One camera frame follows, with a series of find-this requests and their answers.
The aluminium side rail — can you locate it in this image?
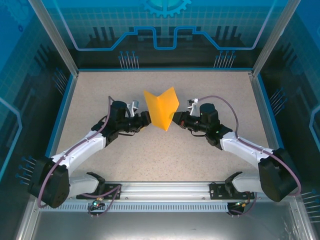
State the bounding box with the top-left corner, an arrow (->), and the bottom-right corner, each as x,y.
248,71 -> 287,182

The aluminium mounting rail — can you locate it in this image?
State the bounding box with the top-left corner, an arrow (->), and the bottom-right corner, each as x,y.
32,181 -> 300,201

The orange paper sheet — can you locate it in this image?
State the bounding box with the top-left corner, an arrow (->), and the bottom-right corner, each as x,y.
143,86 -> 181,132

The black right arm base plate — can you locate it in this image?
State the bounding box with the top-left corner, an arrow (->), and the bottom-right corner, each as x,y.
209,181 -> 256,201

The aluminium frame post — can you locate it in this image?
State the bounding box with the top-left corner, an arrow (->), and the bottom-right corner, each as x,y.
252,0 -> 301,76
27,0 -> 80,76

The blue table edge strip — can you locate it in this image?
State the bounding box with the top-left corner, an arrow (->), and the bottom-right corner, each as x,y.
37,73 -> 80,182
256,74 -> 296,182

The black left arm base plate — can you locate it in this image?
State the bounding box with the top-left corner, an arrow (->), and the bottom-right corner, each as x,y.
76,183 -> 123,201

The grey metal sheet panel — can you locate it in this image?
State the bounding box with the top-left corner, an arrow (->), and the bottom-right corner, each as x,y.
14,194 -> 316,240

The slotted grey cable duct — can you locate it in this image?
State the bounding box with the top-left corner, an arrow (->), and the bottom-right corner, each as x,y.
39,202 -> 232,213

